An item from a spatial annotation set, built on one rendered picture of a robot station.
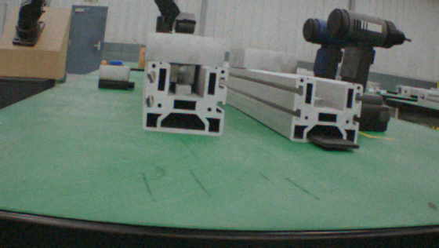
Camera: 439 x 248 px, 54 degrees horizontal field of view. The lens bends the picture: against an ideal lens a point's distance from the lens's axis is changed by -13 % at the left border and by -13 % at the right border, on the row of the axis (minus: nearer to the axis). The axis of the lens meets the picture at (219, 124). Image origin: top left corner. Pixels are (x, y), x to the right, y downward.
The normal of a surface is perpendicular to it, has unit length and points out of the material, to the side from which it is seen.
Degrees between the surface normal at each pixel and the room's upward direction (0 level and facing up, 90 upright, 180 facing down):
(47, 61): 90
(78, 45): 90
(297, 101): 90
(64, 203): 0
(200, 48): 90
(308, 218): 0
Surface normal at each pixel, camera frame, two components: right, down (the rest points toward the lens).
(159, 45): 0.15, 0.14
